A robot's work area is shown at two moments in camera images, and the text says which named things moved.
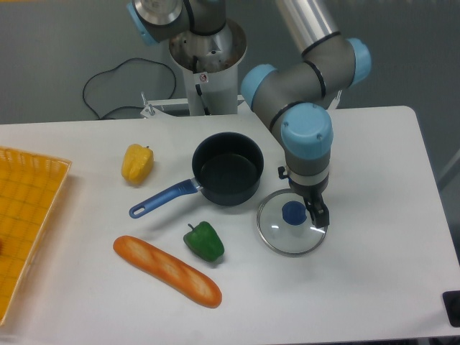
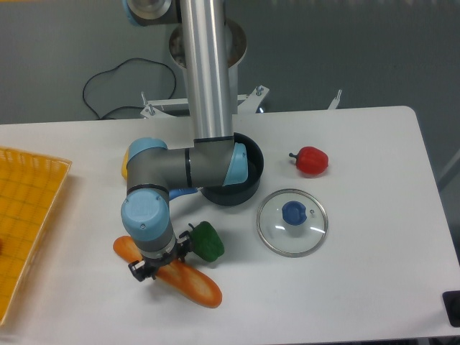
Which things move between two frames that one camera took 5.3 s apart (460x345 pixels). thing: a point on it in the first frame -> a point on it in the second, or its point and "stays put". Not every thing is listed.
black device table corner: x=451 y=300 stays put
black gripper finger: x=310 y=207 -> x=141 y=270
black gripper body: x=310 y=192 -> x=152 y=264
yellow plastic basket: x=29 y=185 stays put
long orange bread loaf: x=190 y=284 stays put
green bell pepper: x=203 y=241 stays put
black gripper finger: x=320 y=213 -> x=184 y=246
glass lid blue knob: x=284 y=223 stays put
